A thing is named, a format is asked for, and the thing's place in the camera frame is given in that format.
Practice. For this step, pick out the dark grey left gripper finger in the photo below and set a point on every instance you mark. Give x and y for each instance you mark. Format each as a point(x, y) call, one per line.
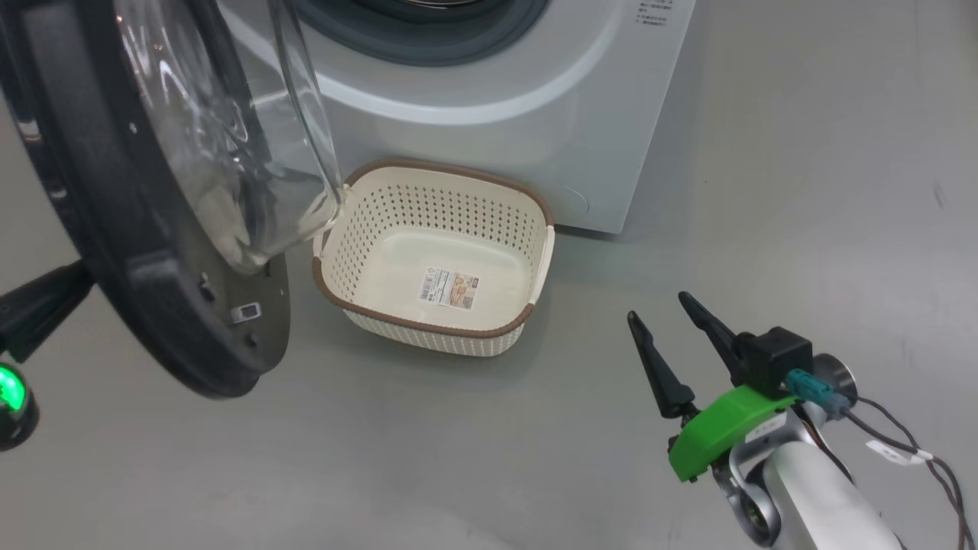
point(38, 294)
point(38, 325)

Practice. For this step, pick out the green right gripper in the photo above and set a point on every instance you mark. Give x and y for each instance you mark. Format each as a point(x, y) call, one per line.
point(726, 428)

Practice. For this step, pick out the round grey glass washer door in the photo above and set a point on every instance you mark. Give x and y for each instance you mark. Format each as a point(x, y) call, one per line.
point(114, 229)

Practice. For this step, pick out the product label sticker in basket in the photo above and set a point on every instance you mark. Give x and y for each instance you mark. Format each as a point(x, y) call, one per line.
point(448, 289)

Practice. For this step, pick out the cream perforated laundry basket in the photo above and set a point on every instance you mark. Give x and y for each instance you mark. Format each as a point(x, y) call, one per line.
point(451, 229)

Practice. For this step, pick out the white front-load washing machine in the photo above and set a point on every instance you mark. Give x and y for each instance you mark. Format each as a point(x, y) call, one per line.
point(535, 130)

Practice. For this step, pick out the round washer filter cover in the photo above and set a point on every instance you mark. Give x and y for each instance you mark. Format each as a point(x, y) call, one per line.
point(574, 200)

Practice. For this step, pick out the grey drum opening gasket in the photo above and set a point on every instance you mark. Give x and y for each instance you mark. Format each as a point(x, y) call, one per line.
point(428, 38)

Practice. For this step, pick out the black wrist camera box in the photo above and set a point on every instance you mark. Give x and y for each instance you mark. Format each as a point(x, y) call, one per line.
point(775, 359)

